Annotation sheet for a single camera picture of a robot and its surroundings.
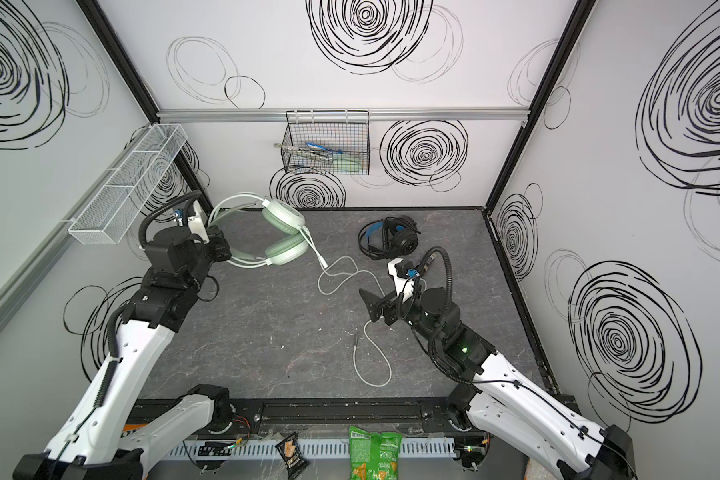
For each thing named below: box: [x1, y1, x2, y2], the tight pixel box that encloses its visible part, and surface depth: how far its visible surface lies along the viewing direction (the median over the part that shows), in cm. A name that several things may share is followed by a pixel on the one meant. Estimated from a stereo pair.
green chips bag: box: [348, 426, 403, 480], surface depth 67 cm
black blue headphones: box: [358, 215, 421, 260], surface depth 108 cm
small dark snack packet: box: [275, 432, 310, 480], surface depth 69 cm
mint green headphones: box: [207, 193, 327, 270], surface depth 68 cm
